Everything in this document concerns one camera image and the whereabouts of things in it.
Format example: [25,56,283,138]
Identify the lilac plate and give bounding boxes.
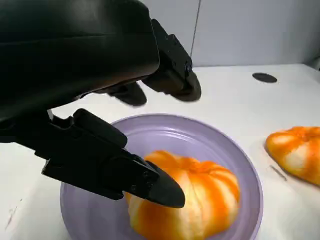
[59,113,265,240]

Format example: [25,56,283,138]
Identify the orange and white bread roll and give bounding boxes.
[264,126,320,187]
[124,149,241,240]

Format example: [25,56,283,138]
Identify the black table cable grommet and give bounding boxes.
[252,72,278,84]

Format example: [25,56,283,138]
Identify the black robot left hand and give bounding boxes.
[0,0,202,209]

